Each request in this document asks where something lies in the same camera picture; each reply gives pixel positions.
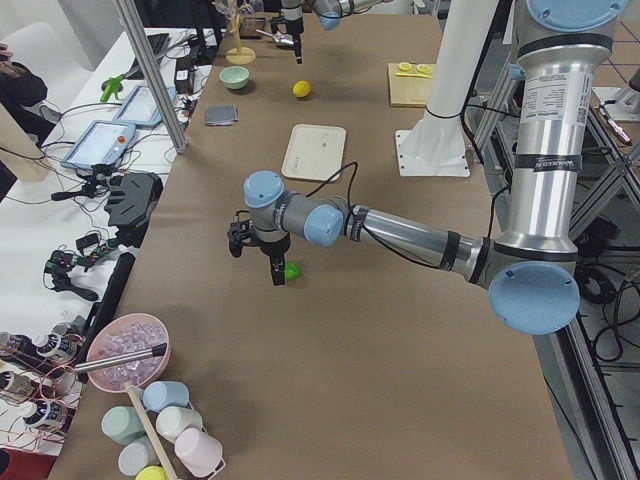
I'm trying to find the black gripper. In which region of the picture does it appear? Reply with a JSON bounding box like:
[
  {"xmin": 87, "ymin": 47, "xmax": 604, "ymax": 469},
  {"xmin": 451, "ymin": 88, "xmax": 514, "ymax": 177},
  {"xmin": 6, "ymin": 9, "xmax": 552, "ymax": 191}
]
[
  {"xmin": 270, "ymin": 5, "xmax": 304, "ymax": 64},
  {"xmin": 251, "ymin": 222, "xmax": 291, "ymax": 286}
]

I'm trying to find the blue teach pendant near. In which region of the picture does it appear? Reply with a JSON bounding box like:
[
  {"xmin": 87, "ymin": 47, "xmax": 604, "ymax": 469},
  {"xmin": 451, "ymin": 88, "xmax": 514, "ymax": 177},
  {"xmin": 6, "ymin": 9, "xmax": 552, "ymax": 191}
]
[{"xmin": 61, "ymin": 121, "xmax": 137, "ymax": 171}]

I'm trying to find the blue teach pendant far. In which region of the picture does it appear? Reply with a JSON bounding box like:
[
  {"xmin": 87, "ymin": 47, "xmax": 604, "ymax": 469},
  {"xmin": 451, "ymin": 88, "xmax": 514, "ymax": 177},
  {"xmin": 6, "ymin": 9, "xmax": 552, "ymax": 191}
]
[{"xmin": 113, "ymin": 85, "xmax": 162, "ymax": 129}]

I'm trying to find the wooden spoon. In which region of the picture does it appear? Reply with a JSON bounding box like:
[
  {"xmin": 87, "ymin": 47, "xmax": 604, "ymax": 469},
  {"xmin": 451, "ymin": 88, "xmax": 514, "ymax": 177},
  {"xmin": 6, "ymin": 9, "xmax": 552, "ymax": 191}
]
[{"xmin": 124, "ymin": 383, "xmax": 178, "ymax": 480}]

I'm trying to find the teal plastic cup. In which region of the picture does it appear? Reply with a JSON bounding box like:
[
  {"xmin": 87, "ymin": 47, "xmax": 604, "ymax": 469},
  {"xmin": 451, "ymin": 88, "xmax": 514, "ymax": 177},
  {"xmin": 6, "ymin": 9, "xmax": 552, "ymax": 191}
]
[{"xmin": 101, "ymin": 406, "xmax": 146, "ymax": 446}]

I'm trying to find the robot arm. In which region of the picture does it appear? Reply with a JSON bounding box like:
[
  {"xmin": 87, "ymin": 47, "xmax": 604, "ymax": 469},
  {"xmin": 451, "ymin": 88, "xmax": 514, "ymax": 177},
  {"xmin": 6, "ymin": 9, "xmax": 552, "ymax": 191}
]
[
  {"xmin": 243, "ymin": 1, "xmax": 626, "ymax": 335},
  {"xmin": 270, "ymin": 0, "xmax": 381, "ymax": 64}
]

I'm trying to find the light blue plastic cup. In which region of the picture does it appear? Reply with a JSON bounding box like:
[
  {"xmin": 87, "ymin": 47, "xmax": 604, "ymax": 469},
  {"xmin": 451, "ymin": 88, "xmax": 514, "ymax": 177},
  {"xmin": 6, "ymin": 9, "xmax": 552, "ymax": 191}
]
[{"xmin": 142, "ymin": 381, "xmax": 190, "ymax": 413}]

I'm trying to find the cream rabbit tray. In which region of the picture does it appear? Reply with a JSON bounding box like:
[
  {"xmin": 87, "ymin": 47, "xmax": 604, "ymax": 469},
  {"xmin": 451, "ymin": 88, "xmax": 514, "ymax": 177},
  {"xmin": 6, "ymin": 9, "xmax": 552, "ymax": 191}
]
[{"xmin": 281, "ymin": 124, "xmax": 347, "ymax": 181}]

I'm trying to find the pale green plastic cup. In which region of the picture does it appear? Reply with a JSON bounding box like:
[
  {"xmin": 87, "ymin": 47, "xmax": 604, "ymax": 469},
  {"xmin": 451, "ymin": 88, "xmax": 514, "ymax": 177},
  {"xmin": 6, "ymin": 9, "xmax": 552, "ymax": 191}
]
[{"xmin": 155, "ymin": 406, "xmax": 204, "ymax": 444}]

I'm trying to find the pink bowl with ice cubes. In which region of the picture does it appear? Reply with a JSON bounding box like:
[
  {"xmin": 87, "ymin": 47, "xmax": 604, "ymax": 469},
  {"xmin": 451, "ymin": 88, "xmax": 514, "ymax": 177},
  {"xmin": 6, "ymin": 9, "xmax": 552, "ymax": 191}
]
[{"xmin": 87, "ymin": 313, "xmax": 171, "ymax": 393}]

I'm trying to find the bamboo cutting board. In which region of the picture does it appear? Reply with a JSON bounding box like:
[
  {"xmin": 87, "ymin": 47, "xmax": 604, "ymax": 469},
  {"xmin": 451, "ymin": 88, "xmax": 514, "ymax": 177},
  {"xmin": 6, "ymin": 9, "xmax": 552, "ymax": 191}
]
[{"xmin": 387, "ymin": 62, "xmax": 435, "ymax": 108}]

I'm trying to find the aluminium frame post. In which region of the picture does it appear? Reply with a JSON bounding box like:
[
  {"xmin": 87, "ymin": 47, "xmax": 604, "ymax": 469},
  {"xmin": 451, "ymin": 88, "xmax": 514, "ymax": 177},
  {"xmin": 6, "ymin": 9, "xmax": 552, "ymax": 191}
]
[{"xmin": 114, "ymin": 0, "xmax": 188, "ymax": 154}]

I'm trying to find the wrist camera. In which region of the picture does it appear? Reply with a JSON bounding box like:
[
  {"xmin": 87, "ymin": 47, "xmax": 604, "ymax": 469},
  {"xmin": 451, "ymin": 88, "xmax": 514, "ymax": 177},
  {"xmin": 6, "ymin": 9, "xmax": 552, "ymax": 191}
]
[{"xmin": 227, "ymin": 216, "xmax": 257, "ymax": 258}]

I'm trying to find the yellow-green plastic cup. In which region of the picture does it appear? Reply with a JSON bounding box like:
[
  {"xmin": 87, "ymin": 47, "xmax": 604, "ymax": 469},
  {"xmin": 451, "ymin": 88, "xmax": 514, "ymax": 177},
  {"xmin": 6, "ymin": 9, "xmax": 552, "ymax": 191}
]
[{"xmin": 135, "ymin": 465, "xmax": 168, "ymax": 480}]

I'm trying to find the white wire cup rack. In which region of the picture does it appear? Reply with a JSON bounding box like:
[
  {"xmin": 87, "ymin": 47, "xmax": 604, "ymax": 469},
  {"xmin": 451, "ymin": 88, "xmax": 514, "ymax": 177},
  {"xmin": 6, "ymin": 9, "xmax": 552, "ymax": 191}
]
[{"xmin": 144, "ymin": 399, "xmax": 227, "ymax": 480}]

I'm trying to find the yellow plastic knife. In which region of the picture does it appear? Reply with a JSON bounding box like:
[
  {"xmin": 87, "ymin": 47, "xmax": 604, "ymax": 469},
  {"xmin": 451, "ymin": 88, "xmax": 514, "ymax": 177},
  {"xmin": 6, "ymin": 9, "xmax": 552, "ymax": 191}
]
[{"xmin": 394, "ymin": 72, "xmax": 433, "ymax": 79}]

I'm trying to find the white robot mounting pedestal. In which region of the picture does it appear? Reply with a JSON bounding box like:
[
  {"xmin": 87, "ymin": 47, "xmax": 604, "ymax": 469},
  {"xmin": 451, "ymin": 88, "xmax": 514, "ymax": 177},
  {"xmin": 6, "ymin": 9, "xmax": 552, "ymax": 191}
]
[{"xmin": 396, "ymin": 0, "xmax": 512, "ymax": 178}]

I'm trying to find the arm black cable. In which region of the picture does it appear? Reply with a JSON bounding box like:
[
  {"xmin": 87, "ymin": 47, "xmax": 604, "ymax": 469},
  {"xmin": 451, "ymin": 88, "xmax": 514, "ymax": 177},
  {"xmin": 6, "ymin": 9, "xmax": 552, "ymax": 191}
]
[{"xmin": 305, "ymin": 160, "xmax": 451, "ymax": 266}]

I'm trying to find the yellow lemon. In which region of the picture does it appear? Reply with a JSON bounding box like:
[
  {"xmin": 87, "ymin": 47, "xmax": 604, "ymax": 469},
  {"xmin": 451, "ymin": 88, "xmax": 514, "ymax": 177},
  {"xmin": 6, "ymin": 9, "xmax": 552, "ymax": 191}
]
[{"xmin": 292, "ymin": 80, "xmax": 312, "ymax": 99}]

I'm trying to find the grey folded cloth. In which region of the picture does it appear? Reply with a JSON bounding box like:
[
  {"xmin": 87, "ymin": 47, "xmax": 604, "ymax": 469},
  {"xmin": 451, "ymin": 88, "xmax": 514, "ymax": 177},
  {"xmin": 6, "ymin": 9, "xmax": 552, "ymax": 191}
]
[{"xmin": 205, "ymin": 105, "xmax": 238, "ymax": 126}]

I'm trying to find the black keyboard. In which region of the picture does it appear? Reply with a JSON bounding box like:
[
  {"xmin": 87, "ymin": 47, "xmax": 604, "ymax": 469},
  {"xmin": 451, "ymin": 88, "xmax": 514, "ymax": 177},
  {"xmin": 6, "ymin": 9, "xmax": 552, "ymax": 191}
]
[{"xmin": 125, "ymin": 33, "xmax": 170, "ymax": 80}]

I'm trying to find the green lime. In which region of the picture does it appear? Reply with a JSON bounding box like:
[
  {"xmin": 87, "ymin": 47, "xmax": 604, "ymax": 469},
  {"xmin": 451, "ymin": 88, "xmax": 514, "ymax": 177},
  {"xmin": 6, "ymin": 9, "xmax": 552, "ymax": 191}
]
[{"xmin": 284, "ymin": 261, "xmax": 301, "ymax": 282}]

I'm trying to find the pink plastic cup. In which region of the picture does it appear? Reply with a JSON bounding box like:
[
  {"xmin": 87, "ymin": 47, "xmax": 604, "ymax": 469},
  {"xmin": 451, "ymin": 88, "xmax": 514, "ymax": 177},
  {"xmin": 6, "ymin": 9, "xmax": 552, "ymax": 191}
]
[{"xmin": 174, "ymin": 428, "xmax": 226, "ymax": 478}]

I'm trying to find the grey-blue plastic cup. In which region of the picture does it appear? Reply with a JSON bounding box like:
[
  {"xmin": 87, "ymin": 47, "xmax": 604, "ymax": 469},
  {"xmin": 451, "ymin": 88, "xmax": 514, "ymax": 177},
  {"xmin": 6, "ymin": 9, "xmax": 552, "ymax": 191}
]
[{"xmin": 117, "ymin": 436, "xmax": 160, "ymax": 477}]

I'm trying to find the black bar device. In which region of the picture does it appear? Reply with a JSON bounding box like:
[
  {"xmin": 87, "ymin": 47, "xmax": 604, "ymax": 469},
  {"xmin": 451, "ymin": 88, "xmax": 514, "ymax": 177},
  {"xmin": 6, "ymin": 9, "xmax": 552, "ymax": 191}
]
[{"xmin": 85, "ymin": 253, "xmax": 136, "ymax": 345}]

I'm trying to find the wooden mug tree stand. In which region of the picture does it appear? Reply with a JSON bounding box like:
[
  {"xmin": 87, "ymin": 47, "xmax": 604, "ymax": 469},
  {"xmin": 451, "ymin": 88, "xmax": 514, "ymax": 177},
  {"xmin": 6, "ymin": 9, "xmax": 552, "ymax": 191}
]
[{"xmin": 213, "ymin": 0, "xmax": 256, "ymax": 65}]

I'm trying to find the mint green bowl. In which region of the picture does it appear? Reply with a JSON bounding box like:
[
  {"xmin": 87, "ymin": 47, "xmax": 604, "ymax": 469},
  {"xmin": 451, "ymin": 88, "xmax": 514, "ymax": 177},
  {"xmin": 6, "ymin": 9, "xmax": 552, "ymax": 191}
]
[{"xmin": 218, "ymin": 66, "xmax": 250, "ymax": 91}]

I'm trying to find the lemon slice lower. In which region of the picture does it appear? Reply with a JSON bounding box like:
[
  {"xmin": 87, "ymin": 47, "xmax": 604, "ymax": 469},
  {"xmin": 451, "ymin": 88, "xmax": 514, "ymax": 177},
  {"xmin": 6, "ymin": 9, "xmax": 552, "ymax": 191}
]
[{"xmin": 416, "ymin": 64, "xmax": 433, "ymax": 75}]

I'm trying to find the blue teach pendant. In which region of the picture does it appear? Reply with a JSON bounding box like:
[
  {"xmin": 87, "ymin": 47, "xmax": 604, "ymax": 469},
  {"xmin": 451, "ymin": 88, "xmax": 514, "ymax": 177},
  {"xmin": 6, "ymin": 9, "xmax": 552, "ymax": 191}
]
[
  {"xmin": 113, "ymin": 85, "xmax": 162, "ymax": 129},
  {"xmin": 61, "ymin": 121, "xmax": 137, "ymax": 171}
]

